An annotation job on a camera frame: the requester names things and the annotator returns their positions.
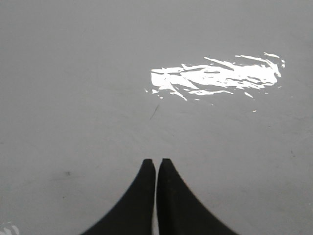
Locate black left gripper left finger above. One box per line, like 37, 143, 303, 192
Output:
83, 159, 156, 235

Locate white whiteboard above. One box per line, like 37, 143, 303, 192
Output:
0, 0, 313, 235

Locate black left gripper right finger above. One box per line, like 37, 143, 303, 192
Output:
156, 159, 236, 235

